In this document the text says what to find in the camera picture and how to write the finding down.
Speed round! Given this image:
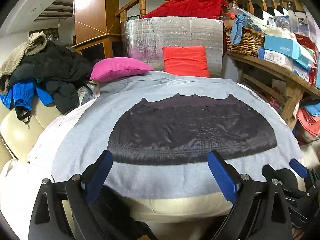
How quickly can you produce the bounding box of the dark quilted bomber jacket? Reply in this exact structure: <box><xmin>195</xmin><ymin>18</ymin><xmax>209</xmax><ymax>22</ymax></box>
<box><xmin>107</xmin><ymin>94</ymin><xmax>277</xmax><ymax>166</ymax></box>

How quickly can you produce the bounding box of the cream leather sofa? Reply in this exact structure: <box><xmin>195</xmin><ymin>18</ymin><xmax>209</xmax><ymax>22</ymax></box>
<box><xmin>1</xmin><ymin>97</ymin><xmax>60</xmax><ymax>167</ymax></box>

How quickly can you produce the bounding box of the wooden side table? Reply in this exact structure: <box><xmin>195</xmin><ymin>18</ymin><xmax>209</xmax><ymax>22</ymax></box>
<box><xmin>227</xmin><ymin>51</ymin><xmax>319</xmax><ymax>129</ymax></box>

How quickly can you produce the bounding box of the white patterned box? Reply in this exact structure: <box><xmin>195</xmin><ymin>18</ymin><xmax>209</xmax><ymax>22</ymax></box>
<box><xmin>258</xmin><ymin>46</ymin><xmax>294</xmax><ymax>70</ymax></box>

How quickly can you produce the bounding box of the clear plastic bag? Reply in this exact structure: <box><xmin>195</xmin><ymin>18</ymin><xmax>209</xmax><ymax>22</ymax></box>
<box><xmin>78</xmin><ymin>82</ymin><xmax>100</xmax><ymax>106</ymax></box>

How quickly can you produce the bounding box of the blue jacket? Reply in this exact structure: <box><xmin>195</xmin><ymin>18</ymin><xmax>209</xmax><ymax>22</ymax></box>
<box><xmin>1</xmin><ymin>80</ymin><xmax>54</xmax><ymax>125</ymax></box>

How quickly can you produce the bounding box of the light blue cardboard box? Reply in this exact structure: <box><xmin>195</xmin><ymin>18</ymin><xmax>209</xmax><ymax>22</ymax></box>
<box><xmin>264</xmin><ymin>35</ymin><xmax>316</xmax><ymax>68</ymax></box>

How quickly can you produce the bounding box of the black puffer coat pile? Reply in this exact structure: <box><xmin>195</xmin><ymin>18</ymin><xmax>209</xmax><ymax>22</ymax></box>
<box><xmin>9</xmin><ymin>41</ymin><xmax>93</xmax><ymax>114</ymax></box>

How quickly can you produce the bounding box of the wicker basket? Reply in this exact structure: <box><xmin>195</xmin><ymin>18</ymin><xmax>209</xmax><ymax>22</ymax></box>
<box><xmin>224</xmin><ymin>27</ymin><xmax>265</xmax><ymax>57</ymax></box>

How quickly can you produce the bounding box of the magenta pillow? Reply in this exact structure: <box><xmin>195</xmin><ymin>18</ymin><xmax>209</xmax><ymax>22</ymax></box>
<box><xmin>90</xmin><ymin>57</ymin><xmax>153</xmax><ymax>82</ymax></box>

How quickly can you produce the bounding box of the red-orange pillow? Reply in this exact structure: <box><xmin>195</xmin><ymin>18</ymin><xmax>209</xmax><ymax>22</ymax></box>
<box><xmin>162</xmin><ymin>46</ymin><xmax>210</xmax><ymax>77</ymax></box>

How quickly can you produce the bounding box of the light blue cloth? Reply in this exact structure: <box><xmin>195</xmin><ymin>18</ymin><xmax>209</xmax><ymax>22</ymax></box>
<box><xmin>230</xmin><ymin>14</ymin><xmax>251</xmax><ymax>45</ymax></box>

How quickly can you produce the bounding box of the beige fleece garment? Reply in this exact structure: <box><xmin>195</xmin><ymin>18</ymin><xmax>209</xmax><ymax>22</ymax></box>
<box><xmin>0</xmin><ymin>31</ymin><xmax>47</xmax><ymax>95</ymax></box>

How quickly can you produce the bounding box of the wooden cabinet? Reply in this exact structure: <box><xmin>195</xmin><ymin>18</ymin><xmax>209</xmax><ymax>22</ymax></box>
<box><xmin>73</xmin><ymin>0</ymin><xmax>122</xmax><ymax>61</ymax></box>

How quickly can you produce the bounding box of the silver foil insulation mat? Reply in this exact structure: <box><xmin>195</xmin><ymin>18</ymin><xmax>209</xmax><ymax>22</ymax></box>
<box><xmin>121</xmin><ymin>17</ymin><xmax>223</xmax><ymax>77</ymax></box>

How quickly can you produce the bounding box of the red velvet blanket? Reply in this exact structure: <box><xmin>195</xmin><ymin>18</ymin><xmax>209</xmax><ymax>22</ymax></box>
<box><xmin>142</xmin><ymin>0</ymin><xmax>229</xmax><ymax>19</ymax></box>

